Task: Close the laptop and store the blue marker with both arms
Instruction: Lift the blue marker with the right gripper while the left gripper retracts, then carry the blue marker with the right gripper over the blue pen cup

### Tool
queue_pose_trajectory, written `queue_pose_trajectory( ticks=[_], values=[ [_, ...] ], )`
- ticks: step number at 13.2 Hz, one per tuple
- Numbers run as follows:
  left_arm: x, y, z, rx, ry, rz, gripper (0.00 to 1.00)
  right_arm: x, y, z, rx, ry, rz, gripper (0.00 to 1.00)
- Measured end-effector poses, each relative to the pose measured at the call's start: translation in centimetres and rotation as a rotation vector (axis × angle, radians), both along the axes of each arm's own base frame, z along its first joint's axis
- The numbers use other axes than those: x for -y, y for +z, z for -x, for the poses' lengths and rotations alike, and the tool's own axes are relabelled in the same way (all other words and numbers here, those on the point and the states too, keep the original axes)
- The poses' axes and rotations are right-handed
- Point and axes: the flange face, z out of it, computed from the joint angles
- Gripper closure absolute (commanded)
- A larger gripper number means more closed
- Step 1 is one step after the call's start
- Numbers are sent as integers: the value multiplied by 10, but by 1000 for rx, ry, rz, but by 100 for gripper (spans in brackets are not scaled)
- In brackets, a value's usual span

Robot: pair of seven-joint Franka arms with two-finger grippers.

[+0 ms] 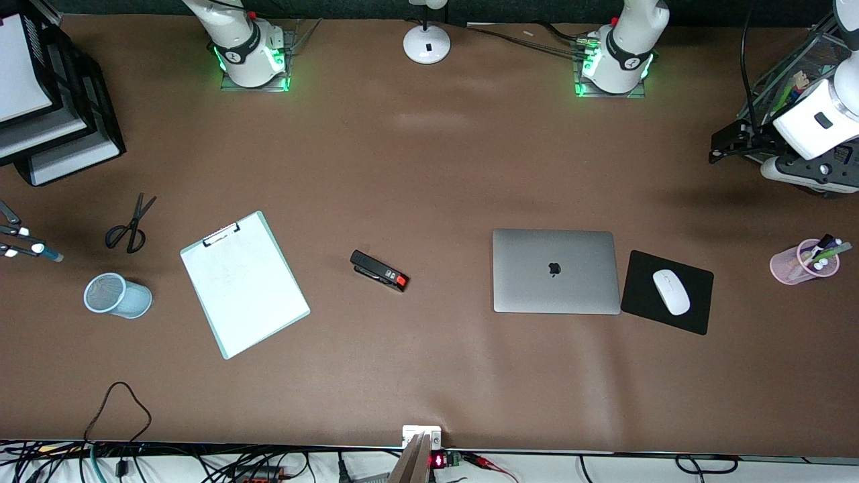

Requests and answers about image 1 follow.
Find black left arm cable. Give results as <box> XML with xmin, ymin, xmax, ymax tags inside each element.
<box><xmin>740</xmin><ymin>13</ymin><xmax>763</xmax><ymax>135</ymax></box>

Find light blue mesh cup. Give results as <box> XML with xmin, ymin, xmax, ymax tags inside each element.
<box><xmin>83</xmin><ymin>272</ymin><xmax>153</xmax><ymax>319</ymax></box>

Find pink mesh pen cup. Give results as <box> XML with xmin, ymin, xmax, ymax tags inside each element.
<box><xmin>770</xmin><ymin>238</ymin><xmax>841</xmax><ymax>286</ymax></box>

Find white lamp base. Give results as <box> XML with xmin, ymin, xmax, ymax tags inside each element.
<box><xmin>403</xmin><ymin>0</ymin><xmax>452</xmax><ymax>65</ymax></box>

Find white computer mouse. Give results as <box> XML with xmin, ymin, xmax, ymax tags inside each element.
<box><xmin>652</xmin><ymin>269</ymin><xmax>691</xmax><ymax>316</ymax></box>

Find black power strip orange switches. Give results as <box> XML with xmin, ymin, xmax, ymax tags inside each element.
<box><xmin>225</xmin><ymin>466</ymin><xmax>286</xmax><ymax>483</ymax></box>

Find black mouse pad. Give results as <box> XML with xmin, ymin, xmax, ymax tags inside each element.
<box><xmin>621</xmin><ymin>250</ymin><xmax>715</xmax><ymax>336</ymax></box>

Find black stacked paper tray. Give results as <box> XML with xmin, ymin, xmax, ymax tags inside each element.
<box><xmin>0</xmin><ymin>0</ymin><xmax>127</xmax><ymax>187</ymax></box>

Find black scissors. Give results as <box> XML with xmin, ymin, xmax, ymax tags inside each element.
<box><xmin>105</xmin><ymin>193</ymin><xmax>158</xmax><ymax>254</ymax></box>

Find black table cable bundle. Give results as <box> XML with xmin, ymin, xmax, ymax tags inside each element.
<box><xmin>463</xmin><ymin>24</ymin><xmax>588</xmax><ymax>56</ymax></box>

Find green marker in pink cup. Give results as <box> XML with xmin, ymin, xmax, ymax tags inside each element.
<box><xmin>803</xmin><ymin>242</ymin><xmax>853</xmax><ymax>267</ymax></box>

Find black looped cable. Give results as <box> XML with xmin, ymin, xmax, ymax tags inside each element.
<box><xmin>674</xmin><ymin>454</ymin><xmax>740</xmax><ymax>474</ymax></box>

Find black braided cable loop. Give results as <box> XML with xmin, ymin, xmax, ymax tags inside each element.
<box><xmin>84</xmin><ymin>381</ymin><xmax>152</xmax><ymax>447</ymax></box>

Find grey mesh desk tray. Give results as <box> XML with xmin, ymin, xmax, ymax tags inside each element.
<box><xmin>737</xmin><ymin>25</ymin><xmax>859</xmax><ymax>199</ymax></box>

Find white paper sheet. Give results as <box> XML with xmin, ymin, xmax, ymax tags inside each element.
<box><xmin>181</xmin><ymin>215</ymin><xmax>309</xmax><ymax>356</ymax></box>

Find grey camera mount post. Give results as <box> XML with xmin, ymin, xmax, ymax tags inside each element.
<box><xmin>388</xmin><ymin>433</ymin><xmax>434</xmax><ymax>483</ymax></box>

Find mint green clipboard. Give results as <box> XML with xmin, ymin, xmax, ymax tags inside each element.
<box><xmin>180</xmin><ymin>211</ymin><xmax>311</xmax><ymax>360</ymax></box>

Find red wire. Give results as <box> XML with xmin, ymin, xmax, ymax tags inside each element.
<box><xmin>463</xmin><ymin>453</ymin><xmax>519</xmax><ymax>483</ymax></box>

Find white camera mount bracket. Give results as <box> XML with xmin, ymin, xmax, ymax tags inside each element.
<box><xmin>402</xmin><ymin>425</ymin><xmax>443</xmax><ymax>450</ymax></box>

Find silver laptop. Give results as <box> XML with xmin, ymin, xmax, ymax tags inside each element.
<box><xmin>493</xmin><ymin>229</ymin><xmax>621</xmax><ymax>315</ymax></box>

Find black stapler red tip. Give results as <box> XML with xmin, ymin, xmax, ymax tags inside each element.
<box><xmin>350</xmin><ymin>250</ymin><xmax>409</xmax><ymax>293</ymax></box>

